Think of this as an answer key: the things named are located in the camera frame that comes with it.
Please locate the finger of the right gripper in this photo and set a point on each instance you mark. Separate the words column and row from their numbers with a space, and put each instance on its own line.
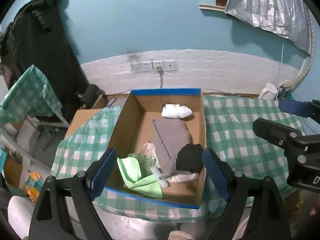
column 298, row 148
column 306, row 109

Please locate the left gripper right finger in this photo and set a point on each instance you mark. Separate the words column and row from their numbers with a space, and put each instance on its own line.
column 268, row 218

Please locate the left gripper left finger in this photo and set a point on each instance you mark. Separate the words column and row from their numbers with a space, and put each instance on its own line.
column 51, row 218

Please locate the black knit beanie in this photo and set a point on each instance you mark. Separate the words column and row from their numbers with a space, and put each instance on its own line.
column 189, row 158

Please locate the light green microfiber cloth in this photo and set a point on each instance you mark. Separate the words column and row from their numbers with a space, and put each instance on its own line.
column 134, row 180

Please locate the green sparkly scrub sponge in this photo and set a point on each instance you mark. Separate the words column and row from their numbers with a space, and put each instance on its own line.
column 145, row 163

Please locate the grey fleece towel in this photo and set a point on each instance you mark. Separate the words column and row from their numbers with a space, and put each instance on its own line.
column 170, row 136

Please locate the white blue plastic bag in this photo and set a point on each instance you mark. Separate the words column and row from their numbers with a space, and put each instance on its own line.
column 176, row 111

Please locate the white foam roll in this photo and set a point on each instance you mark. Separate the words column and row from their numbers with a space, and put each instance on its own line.
column 155, row 171

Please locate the orange checkered bag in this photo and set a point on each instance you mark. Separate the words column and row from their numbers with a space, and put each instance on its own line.
column 33, row 186

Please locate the green checkered tablecloth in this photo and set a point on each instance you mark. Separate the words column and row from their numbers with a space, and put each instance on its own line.
column 229, row 133

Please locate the silver foil sheet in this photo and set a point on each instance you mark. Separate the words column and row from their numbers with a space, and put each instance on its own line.
column 289, row 19

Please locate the blue-edged cardboard box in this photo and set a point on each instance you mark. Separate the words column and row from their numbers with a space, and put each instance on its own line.
column 134, row 127

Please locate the black dumbbell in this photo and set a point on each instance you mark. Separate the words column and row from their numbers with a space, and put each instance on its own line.
column 89, row 97

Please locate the black hanging cloth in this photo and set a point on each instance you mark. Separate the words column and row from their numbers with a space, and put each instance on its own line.
column 36, row 37

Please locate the white wall socket strip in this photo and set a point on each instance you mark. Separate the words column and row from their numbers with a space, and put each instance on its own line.
column 153, row 66

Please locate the beige plug with cable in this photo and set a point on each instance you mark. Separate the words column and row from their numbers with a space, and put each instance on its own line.
column 161, row 73

